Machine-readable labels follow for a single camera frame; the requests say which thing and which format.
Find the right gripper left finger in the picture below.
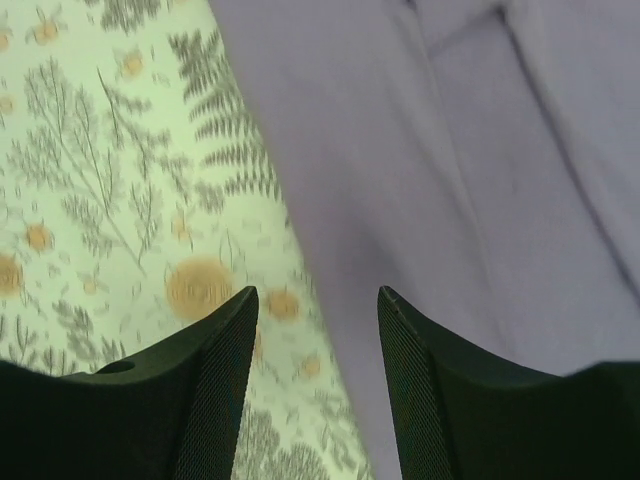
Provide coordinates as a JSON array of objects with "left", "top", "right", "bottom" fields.
[{"left": 1, "top": 287, "right": 259, "bottom": 480}]

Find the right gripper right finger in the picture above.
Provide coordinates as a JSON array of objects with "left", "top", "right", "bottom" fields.
[{"left": 377, "top": 287, "right": 639, "bottom": 480}]

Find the purple t-shirt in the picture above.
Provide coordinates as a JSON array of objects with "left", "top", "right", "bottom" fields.
[{"left": 211, "top": 1, "right": 639, "bottom": 479}]

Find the floral table mat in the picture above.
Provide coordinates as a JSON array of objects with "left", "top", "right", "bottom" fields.
[{"left": 1, "top": 1, "right": 372, "bottom": 479}]

